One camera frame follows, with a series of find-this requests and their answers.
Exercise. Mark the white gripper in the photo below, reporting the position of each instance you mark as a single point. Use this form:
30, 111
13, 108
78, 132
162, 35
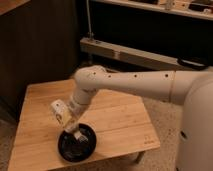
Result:
74, 112

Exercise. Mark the white plastic bottle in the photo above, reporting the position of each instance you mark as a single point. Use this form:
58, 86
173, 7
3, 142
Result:
61, 112

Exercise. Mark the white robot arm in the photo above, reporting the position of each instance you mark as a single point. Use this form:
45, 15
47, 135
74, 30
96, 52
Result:
193, 90

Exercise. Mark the black ceramic bowl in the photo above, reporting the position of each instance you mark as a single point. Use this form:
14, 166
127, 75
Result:
73, 150

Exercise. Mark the wooden table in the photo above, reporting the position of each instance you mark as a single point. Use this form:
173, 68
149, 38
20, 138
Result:
120, 121

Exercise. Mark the grey metal beam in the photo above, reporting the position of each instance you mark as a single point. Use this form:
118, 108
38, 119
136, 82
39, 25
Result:
134, 56

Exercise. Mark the metal vertical pole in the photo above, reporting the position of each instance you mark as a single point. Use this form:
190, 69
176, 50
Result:
90, 33

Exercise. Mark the wooden shelf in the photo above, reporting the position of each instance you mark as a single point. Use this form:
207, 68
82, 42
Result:
166, 8

